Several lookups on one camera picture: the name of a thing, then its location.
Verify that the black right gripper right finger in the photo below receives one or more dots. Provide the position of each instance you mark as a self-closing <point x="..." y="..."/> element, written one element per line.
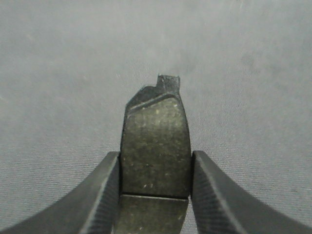
<point x="221" y="206"/>

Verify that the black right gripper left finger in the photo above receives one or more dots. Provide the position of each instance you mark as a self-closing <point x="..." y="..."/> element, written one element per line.
<point x="90" y="208"/>

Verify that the brake pad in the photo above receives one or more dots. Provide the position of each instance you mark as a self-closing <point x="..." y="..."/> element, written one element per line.
<point x="155" y="161"/>

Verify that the dark conveyor belt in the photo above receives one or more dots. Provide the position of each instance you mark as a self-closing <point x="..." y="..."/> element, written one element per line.
<point x="68" y="68"/>

